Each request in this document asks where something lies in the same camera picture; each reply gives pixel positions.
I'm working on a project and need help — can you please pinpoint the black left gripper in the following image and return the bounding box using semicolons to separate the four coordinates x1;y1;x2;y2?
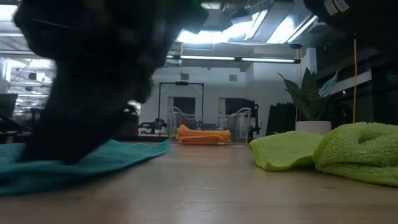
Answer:
12;0;209;110

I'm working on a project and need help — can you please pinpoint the teal microfiber towel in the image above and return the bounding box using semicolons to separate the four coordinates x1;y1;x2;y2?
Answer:
0;139;171;196

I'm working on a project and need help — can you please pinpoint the orange microfiber towel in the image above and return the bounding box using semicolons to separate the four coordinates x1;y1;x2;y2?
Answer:
176;124;233;146

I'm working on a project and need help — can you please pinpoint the green microfiber towel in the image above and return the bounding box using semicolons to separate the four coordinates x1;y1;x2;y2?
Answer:
249;121;398;187

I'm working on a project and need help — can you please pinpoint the dark monitor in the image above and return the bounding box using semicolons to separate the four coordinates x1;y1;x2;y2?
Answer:
0;93;19;119

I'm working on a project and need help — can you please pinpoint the long ceiling light bar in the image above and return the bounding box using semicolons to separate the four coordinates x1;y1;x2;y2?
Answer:
165;54;302;65

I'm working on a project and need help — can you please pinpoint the clear plastic bin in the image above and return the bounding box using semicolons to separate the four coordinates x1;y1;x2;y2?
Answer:
167;106;252;146

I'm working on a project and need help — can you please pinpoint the snake plant in white pot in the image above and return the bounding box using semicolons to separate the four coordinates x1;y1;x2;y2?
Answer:
278;67;340;135

